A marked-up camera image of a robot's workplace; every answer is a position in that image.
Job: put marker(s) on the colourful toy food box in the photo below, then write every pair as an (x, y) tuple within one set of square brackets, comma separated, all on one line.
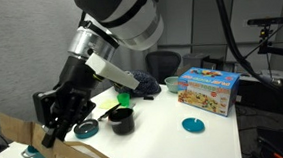
[(209, 91)]

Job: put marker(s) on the dark waste bin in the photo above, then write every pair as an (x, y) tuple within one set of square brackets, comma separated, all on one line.
[(214, 64)]

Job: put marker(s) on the black office chair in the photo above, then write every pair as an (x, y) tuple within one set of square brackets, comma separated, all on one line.
[(163, 65)]

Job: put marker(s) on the mint green bowl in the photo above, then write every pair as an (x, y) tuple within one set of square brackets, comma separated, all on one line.
[(171, 84)]

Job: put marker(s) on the black toy pot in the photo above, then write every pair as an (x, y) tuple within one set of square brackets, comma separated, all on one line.
[(122, 122)]

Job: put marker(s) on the grey bar camera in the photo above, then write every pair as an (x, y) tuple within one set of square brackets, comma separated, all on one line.
[(269, 21)]

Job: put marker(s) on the brown cardboard box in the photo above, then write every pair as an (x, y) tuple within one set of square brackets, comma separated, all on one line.
[(70, 157)]

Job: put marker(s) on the teal round plate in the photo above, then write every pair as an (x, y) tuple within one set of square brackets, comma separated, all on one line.
[(193, 124)]

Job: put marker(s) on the grey waste bin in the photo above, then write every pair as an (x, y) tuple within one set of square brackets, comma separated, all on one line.
[(195, 59)]

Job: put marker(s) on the dark blue speckled cushion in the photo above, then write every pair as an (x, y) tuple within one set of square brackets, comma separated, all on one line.
[(147, 83)]

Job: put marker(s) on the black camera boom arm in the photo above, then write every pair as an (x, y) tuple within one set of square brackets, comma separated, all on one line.
[(264, 42)]

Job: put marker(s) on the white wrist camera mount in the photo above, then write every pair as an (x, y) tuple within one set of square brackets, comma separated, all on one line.
[(111, 71)]

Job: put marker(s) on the black kitchen utensil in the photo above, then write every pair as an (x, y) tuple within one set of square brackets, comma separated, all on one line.
[(109, 112)]

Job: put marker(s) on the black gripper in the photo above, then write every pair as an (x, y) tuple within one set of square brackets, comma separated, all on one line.
[(74, 80)]

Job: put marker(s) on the green plastic cup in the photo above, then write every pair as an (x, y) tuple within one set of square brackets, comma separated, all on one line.
[(123, 99)]

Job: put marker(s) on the yellow green cloth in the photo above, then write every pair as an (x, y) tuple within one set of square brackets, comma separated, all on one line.
[(108, 104)]

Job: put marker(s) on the small black block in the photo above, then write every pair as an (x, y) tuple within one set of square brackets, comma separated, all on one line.
[(148, 97)]

